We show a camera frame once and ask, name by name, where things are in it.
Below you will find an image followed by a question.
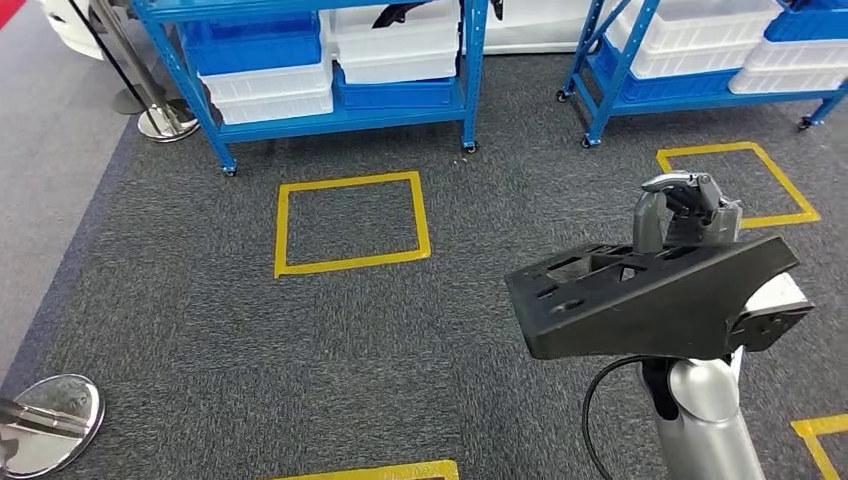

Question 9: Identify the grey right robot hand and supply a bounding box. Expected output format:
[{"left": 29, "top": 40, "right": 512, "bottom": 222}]
[{"left": 632, "top": 170, "right": 743, "bottom": 254}]

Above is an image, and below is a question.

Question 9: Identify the black plastic plate frame part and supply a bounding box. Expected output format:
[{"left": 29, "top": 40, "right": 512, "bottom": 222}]
[{"left": 504, "top": 236, "right": 801, "bottom": 361}]

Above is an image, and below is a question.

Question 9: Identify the blue wheeled shelf rack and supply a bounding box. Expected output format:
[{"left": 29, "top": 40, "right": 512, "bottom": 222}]
[{"left": 556, "top": 0, "right": 848, "bottom": 148}]

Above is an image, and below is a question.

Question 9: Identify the blue metal shelf rack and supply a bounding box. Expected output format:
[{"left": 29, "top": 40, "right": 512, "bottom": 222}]
[{"left": 129, "top": 0, "right": 492, "bottom": 177}]

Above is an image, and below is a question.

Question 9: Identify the black part in bin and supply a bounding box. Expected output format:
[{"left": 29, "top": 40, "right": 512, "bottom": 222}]
[{"left": 372, "top": 1, "right": 425, "bottom": 29}]

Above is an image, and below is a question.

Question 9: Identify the white car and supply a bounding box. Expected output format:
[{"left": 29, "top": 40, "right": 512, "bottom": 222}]
[{"left": 36, "top": 0, "right": 611, "bottom": 61}]

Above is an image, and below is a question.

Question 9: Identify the yellow floor tape square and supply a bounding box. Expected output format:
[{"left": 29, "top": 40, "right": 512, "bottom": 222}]
[{"left": 274, "top": 170, "right": 433, "bottom": 280}]

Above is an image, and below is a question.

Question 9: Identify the chrome stanchion base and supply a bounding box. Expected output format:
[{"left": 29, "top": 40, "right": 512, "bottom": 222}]
[{"left": 0, "top": 374, "right": 106, "bottom": 480}]

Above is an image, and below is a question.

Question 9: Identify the wide red barrier belt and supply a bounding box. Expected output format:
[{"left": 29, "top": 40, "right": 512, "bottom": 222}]
[{"left": 0, "top": 0, "right": 28, "bottom": 31}]

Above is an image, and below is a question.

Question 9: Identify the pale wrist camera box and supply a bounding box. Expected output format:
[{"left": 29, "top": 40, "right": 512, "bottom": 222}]
[{"left": 741, "top": 272, "right": 807, "bottom": 314}]

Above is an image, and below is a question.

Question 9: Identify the black camera bracket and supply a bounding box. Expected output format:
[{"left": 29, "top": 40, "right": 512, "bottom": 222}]
[{"left": 725, "top": 301, "right": 816, "bottom": 356}]

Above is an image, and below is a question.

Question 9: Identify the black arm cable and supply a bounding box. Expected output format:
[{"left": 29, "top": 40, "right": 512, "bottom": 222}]
[{"left": 581, "top": 355, "right": 654, "bottom": 480}]

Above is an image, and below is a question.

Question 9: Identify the chrome stanchion post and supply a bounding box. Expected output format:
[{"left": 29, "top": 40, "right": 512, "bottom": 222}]
[{"left": 89, "top": 0, "right": 200, "bottom": 144}]

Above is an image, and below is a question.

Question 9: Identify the black stanchion post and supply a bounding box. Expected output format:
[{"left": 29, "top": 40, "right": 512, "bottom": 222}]
[{"left": 66, "top": 0, "right": 150, "bottom": 115}]

